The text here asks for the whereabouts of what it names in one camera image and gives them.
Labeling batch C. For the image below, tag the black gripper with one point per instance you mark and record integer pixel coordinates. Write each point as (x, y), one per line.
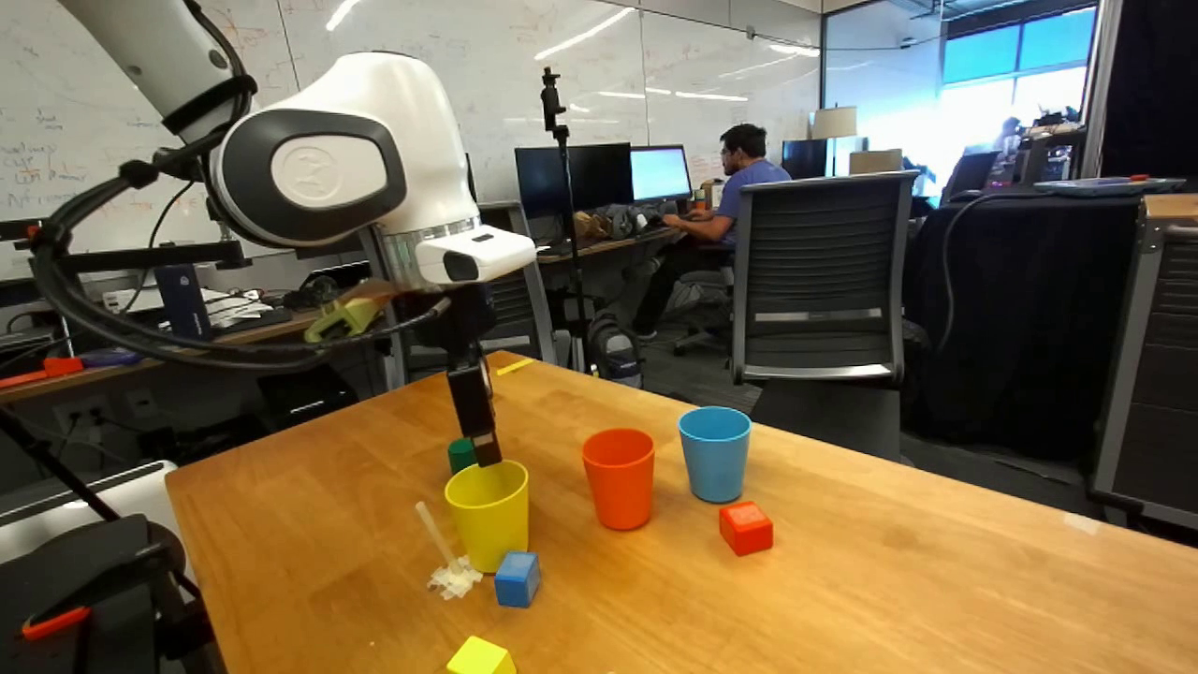
(467, 328)

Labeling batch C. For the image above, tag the yellow plastic cup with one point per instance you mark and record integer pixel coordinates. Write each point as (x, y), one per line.
(489, 516)

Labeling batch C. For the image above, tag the orange plastic cup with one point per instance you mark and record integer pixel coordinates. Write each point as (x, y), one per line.
(618, 479)

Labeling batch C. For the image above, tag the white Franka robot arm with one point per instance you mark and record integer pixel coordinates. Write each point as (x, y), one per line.
(377, 112)

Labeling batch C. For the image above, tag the green cylinder block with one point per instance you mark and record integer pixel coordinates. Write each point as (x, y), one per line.
(461, 454)

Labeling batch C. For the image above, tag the white plastic piece with stick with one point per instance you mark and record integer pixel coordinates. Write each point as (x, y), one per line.
(453, 578)

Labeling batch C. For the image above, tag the black backpack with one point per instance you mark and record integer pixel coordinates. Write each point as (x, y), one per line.
(615, 350)

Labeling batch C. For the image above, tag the blue cube block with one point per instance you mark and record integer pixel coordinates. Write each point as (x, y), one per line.
(519, 583)

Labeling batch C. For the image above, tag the black tripod pole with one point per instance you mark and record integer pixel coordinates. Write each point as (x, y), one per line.
(568, 226)

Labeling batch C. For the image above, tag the yellow cube block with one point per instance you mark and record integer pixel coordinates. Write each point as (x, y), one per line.
(479, 656)

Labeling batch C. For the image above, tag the blue plastic cup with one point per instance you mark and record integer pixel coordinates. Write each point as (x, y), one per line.
(715, 454)

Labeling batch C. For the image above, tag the dark desktop monitor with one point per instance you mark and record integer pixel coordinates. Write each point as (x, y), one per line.
(568, 179)

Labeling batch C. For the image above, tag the red cube block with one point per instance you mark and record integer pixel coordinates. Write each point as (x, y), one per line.
(745, 530)

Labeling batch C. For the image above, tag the lit desktop monitor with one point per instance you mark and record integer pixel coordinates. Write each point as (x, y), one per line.
(660, 173)

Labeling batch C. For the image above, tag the seated person in blue shirt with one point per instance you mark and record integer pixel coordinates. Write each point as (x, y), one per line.
(735, 199)

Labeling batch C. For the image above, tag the grey mesh office chair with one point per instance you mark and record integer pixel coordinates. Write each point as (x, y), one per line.
(817, 273)

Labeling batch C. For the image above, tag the black stand with orange clamp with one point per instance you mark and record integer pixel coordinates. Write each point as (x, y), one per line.
(87, 600)

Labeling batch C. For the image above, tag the white table lamp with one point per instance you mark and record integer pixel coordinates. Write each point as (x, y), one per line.
(835, 122)

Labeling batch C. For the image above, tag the grey drawer cabinet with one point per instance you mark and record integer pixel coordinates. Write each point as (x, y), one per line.
(1163, 359)

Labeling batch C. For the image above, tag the black hanging curtain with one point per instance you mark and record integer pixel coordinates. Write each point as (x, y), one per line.
(1148, 86)

